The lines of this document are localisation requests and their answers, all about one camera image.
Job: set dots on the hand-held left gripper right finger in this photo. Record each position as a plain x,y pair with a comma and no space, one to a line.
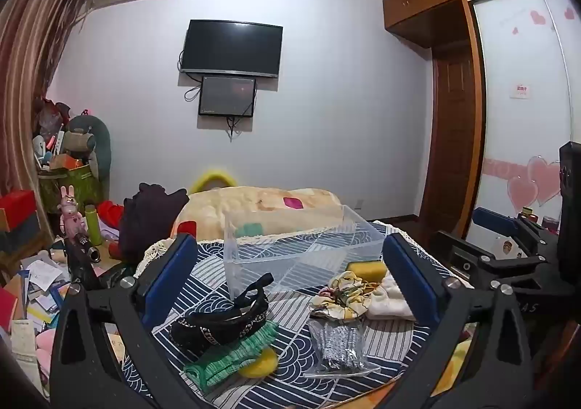
411,282

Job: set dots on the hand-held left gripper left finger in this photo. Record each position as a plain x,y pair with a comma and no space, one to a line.
170,275

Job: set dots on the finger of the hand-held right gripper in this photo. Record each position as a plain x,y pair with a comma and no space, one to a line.
454,246
492,219

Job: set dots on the white cloth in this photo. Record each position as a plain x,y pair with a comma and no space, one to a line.
392,300

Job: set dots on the rectangular yellow sponge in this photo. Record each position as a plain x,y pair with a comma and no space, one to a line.
367,272

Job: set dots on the black patterned headband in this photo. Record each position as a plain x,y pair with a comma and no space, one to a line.
213,332

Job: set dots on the floral fabric scrunchie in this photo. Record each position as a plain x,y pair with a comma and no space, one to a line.
338,300

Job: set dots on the green knitted cloth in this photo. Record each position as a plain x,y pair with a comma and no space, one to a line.
227,359

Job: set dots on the clear plastic storage box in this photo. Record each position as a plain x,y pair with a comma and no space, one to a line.
317,227

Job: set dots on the pink soft cloth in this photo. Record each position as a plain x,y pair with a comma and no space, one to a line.
43,347

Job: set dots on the small jar with yellow lid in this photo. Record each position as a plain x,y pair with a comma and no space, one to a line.
526,212

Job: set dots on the dark purple garment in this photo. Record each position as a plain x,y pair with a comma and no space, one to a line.
150,218

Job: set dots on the red cloth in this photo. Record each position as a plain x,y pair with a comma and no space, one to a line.
109,211

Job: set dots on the black flashlight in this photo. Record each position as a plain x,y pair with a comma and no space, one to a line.
84,254

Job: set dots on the brown wooden door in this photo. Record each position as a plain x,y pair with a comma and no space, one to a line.
449,141

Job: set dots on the green bottle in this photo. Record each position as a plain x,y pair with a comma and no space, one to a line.
94,225

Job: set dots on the white sliding wardrobe door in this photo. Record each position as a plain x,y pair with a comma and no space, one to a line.
513,127

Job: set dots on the clear bag of hair pins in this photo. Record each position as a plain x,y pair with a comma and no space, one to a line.
338,345

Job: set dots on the beige printed blanket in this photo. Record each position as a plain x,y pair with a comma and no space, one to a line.
254,209

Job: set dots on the pink bunny toy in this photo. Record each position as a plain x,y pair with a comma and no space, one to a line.
70,213

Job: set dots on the green bag of clutter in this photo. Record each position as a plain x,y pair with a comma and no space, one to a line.
72,186

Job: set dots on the pile of papers and books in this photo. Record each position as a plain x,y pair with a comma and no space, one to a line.
38,282

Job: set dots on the blue white patterned bedspread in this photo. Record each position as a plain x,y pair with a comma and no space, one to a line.
290,375

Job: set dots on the green grey plush toy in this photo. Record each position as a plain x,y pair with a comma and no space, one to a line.
88,141

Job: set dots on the grey box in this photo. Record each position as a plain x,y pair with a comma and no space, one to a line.
18,234

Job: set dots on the red box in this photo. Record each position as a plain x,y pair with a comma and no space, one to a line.
16,204

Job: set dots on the small black monitor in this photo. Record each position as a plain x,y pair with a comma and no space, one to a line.
227,95

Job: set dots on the pile of toys and bottles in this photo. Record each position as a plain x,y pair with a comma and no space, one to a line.
47,132

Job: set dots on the brown striped curtain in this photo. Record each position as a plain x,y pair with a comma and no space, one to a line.
27,73

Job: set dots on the pink heart wall stickers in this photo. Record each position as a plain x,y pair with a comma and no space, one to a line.
540,184

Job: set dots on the wall-mounted black television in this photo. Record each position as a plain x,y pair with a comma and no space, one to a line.
231,48

